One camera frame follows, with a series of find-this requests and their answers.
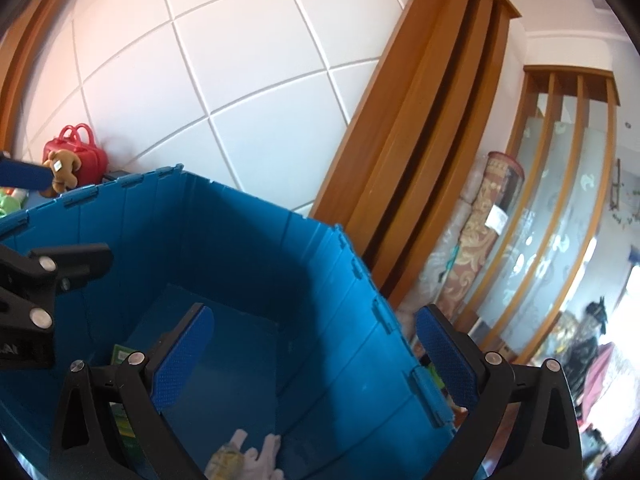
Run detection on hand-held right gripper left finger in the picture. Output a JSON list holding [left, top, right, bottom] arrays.
[[48, 302, 216, 480]]

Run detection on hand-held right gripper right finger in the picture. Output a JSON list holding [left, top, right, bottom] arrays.
[[415, 304, 584, 480]]

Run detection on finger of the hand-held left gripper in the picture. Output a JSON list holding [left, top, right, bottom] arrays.
[[0, 242, 114, 333], [0, 151, 53, 192]]

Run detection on green snack packet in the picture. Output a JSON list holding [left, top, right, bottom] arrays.
[[107, 344, 147, 463]]

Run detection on blue plastic crate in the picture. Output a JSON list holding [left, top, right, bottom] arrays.
[[0, 164, 459, 480]]

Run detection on green plastic toy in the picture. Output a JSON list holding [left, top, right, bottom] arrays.
[[0, 187, 27, 219]]

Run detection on brown teddy bear toy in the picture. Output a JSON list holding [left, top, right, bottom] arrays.
[[41, 149, 84, 199]]

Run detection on red toy handbag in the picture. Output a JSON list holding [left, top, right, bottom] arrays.
[[42, 123, 109, 187]]

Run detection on rolled patterned carpet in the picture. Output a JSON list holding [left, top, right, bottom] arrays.
[[417, 151, 526, 332]]

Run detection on pile of dark clothes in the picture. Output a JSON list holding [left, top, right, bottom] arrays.
[[550, 299, 632, 433]]

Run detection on wooden framed glass partition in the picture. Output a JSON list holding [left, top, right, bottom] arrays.
[[450, 65, 622, 367]]

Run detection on wooden wall trim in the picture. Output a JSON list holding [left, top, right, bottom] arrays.
[[0, 0, 81, 157]]

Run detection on wooden door frame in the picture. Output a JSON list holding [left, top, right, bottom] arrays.
[[310, 0, 524, 312]]

